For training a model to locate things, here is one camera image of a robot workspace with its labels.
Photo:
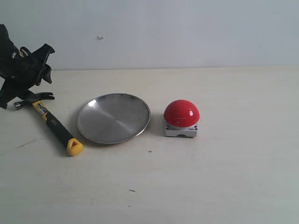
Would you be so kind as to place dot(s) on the small white wall plug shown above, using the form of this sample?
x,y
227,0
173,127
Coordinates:
x,y
100,37

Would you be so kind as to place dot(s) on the yellow black claw hammer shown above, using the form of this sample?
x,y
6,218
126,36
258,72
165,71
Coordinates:
x,y
72,145

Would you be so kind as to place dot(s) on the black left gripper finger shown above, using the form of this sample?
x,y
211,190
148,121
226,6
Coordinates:
x,y
44,74
40,56

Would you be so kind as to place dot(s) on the red dome push button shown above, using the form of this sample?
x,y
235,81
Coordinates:
x,y
181,118

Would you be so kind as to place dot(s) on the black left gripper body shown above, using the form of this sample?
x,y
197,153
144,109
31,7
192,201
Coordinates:
x,y
12,70

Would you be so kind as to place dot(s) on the round steel plate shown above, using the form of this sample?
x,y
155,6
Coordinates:
x,y
113,118

